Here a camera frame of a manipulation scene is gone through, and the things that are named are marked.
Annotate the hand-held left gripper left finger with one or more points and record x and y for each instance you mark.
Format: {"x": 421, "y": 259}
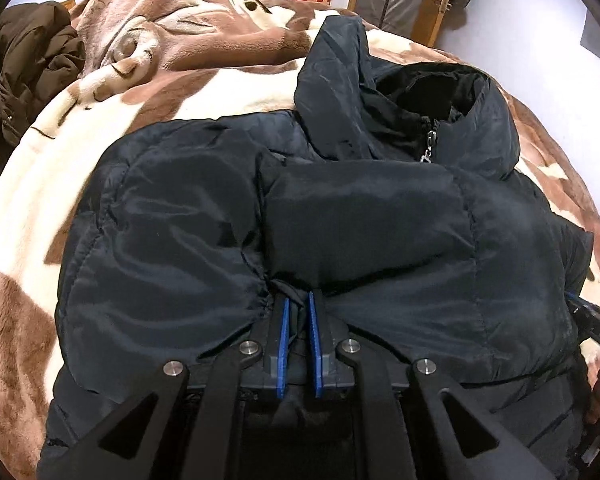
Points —
{"x": 282, "y": 340}

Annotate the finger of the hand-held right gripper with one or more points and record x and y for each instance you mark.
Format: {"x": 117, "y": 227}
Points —
{"x": 571, "y": 296}

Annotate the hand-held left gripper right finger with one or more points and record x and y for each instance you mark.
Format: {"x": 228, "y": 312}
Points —
{"x": 314, "y": 340}

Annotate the black puffer jacket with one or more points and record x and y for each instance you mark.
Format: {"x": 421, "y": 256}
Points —
{"x": 205, "y": 235}

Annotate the brown cream printed blanket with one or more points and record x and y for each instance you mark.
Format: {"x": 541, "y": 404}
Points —
{"x": 80, "y": 135}

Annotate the wooden framed door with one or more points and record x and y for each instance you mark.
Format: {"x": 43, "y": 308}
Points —
{"x": 442, "y": 5}

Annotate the brown jacket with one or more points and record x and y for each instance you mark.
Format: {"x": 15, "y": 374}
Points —
{"x": 25, "y": 50}

